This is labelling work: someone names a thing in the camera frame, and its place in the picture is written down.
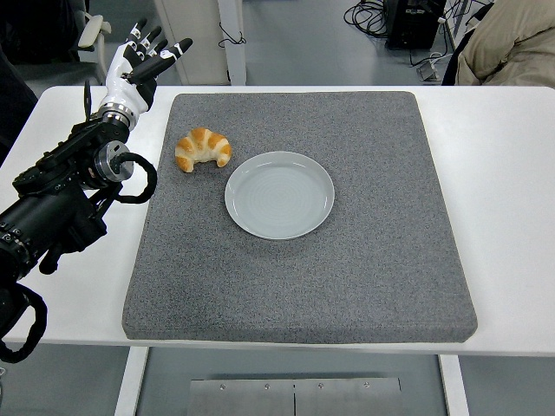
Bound tangled black floor cables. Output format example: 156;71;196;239
343;0;391;41

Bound white table leg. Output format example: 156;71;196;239
437;354;471;416
114;346;149;416

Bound white power adapter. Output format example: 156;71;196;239
416;51;444;81

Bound pale grey round plate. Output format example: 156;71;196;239
224;150;336;241

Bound beige padded jacket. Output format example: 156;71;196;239
454;0;555;88

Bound grey metal plate with screws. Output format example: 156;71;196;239
189;377;403;416

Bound black cloth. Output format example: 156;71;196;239
0;0;86;168

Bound black cable on post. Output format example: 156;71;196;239
218;21;247;48

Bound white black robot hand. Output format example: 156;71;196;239
98;18;193;120

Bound white cabinet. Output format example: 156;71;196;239
154;0;231;87

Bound white desk post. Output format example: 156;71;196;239
216;0;247;87

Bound grey speckled foam mat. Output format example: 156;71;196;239
122;91;480;346

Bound black chair under jacket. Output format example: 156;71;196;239
441;41;469;87

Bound black computer case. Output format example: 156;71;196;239
384;0;447;51

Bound golden croissant bread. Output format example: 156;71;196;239
174;127;233;173

